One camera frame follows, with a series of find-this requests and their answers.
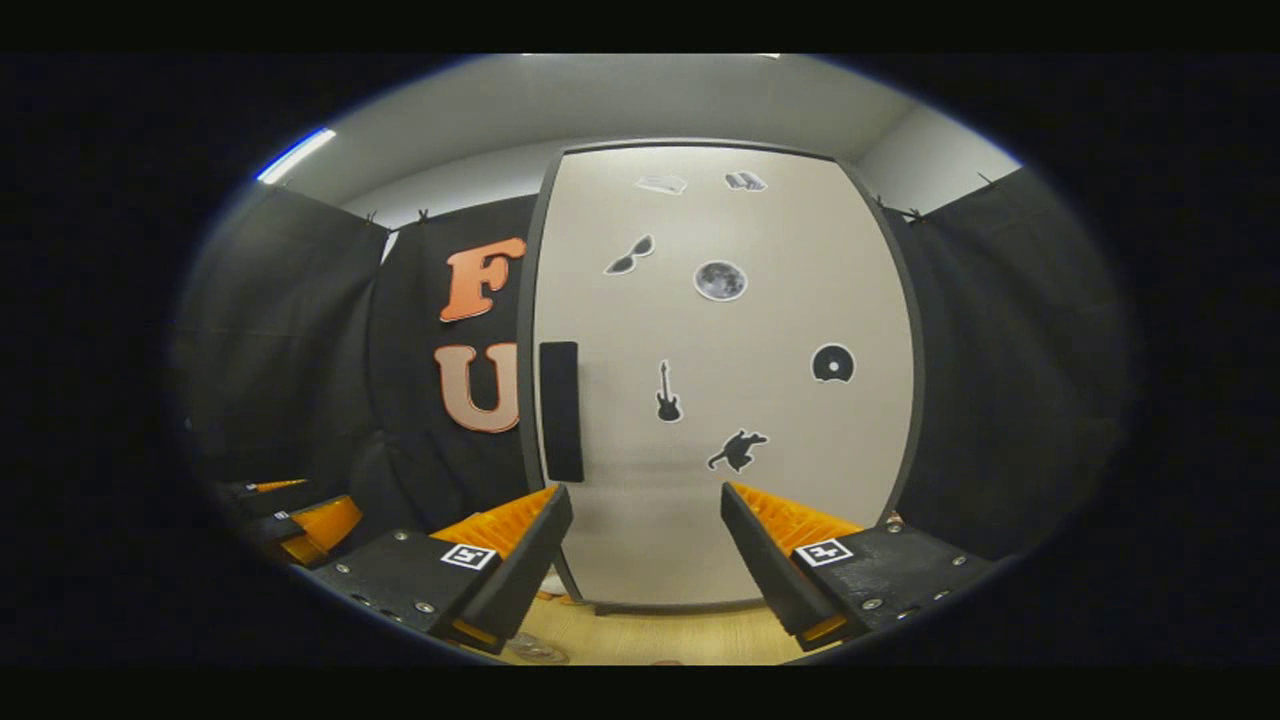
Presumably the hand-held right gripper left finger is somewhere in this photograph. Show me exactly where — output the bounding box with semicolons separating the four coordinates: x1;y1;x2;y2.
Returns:
310;484;575;656

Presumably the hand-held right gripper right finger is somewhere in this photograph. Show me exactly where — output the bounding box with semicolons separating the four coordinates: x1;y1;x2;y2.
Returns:
720;480;1001;653

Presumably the clear plastic bottle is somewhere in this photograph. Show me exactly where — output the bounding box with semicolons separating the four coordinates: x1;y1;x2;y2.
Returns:
504;634;572;665

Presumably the black door handle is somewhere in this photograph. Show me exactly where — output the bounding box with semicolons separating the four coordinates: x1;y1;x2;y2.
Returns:
538;341;586;485

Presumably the grey cabinet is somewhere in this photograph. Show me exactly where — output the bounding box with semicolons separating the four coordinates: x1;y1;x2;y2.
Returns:
514;138;927;617

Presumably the black backdrop cloth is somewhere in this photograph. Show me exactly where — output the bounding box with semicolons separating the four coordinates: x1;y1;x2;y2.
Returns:
175;165;1133;563

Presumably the ceiling light panel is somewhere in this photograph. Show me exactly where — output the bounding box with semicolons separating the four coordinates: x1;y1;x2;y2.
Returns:
256;127;339;185

